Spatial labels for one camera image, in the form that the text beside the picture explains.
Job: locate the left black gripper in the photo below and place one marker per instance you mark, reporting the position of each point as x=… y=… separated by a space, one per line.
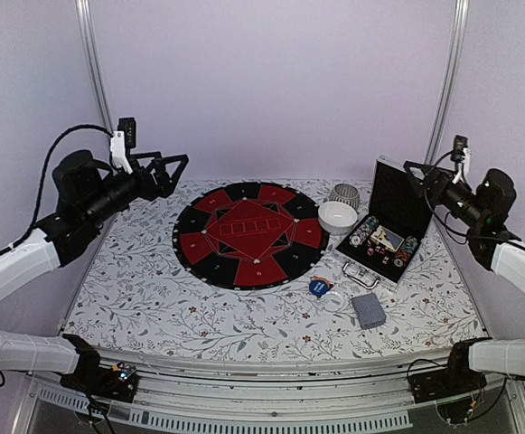
x=164 y=186

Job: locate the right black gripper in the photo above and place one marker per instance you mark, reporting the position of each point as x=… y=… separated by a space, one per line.
x=435 y=174

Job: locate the blue small blind button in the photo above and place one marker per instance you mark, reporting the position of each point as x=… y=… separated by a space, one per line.
x=319 y=287

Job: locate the orange big blind button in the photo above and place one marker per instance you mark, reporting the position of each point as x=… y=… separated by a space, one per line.
x=331 y=284

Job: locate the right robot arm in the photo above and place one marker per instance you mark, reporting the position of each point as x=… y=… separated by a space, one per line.
x=484 y=211

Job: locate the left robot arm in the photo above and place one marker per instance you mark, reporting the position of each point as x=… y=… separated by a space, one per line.
x=88 y=195

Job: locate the card deck in case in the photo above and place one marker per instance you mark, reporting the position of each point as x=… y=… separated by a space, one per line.
x=387 y=239

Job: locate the poker chip stack left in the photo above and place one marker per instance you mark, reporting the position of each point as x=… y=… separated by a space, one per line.
x=363 y=232

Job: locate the poker chip stack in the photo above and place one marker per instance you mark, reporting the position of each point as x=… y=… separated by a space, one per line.
x=405 y=253
x=363 y=232

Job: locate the grey striped ceramic mug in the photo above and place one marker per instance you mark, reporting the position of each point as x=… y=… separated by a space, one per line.
x=346 y=193

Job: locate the poker chip stack right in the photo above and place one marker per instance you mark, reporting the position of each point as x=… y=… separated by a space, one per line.
x=405 y=253

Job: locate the aluminium poker chip case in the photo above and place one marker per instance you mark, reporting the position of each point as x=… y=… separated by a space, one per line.
x=395 y=204

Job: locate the white ceramic bowl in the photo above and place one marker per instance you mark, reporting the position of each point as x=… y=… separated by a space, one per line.
x=337 y=218

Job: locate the round red black poker mat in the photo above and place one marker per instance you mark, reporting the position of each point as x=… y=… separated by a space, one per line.
x=249 y=236

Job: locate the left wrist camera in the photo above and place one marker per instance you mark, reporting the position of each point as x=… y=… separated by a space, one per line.
x=121 y=144

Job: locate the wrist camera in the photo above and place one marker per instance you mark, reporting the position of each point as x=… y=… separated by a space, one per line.
x=121 y=144
x=461 y=157

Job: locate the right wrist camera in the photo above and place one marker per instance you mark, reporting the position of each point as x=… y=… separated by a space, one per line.
x=461 y=157

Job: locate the right aluminium frame post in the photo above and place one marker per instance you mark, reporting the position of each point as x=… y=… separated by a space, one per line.
x=456 y=46

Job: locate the aluminium frame post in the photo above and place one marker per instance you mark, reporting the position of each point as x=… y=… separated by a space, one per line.
x=87 y=35
x=456 y=46

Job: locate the left aluminium frame post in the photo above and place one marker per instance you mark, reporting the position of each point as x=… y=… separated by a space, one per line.
x=87 y=35

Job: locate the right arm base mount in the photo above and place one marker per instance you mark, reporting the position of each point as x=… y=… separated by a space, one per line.
x=430 y=381

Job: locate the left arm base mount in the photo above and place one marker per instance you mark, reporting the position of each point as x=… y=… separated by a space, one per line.
x=118 y=383

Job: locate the aluminium front rail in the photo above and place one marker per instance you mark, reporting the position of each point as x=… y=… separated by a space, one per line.
x=347 y=396

